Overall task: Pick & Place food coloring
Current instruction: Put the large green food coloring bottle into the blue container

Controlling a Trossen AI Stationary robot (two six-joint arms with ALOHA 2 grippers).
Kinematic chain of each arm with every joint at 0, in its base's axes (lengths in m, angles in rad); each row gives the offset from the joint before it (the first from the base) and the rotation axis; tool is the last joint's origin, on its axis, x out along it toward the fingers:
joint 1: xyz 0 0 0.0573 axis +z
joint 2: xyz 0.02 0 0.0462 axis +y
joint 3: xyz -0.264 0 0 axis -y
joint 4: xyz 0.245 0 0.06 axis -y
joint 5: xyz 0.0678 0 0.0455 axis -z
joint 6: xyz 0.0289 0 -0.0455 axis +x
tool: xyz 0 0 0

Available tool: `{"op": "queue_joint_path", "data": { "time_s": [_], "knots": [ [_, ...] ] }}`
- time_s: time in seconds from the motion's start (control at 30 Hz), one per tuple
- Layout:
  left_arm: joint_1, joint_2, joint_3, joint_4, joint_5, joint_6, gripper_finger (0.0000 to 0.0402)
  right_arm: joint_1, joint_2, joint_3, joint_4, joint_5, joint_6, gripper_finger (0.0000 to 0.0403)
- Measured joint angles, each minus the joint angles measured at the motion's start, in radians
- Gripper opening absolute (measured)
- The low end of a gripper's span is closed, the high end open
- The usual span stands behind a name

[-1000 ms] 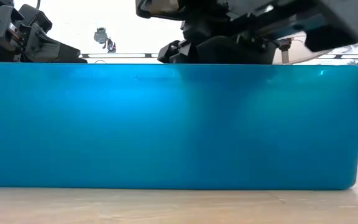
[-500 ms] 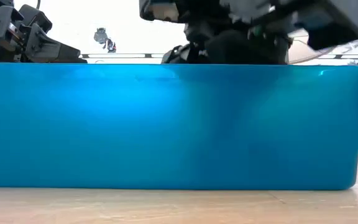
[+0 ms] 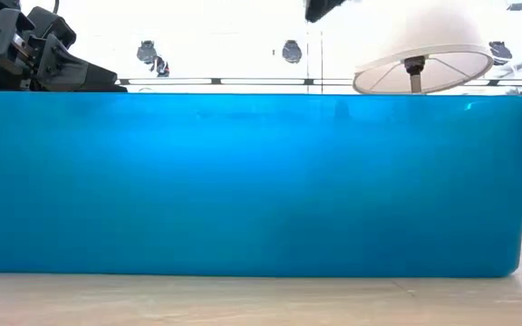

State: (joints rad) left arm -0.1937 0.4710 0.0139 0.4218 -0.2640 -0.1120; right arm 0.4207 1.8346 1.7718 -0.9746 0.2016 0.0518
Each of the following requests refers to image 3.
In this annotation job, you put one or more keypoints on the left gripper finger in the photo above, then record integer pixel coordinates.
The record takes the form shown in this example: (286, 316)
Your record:
(75, 74)
(52, 22)

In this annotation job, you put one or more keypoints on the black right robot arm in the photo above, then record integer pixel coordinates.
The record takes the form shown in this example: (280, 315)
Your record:
(322, 8)

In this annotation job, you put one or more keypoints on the dark round background fixture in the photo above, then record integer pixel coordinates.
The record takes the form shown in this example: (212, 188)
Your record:
(292, 51)
(147, 52)
(499, 52)

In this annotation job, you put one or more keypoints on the blue plastic bin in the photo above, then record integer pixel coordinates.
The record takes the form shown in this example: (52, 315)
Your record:
(243, 181)

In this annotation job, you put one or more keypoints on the white lamp shade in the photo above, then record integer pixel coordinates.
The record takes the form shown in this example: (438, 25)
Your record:
(424, 68)

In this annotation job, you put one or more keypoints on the background horizontal rail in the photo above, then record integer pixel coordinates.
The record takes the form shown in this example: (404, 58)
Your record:
(261, 81)

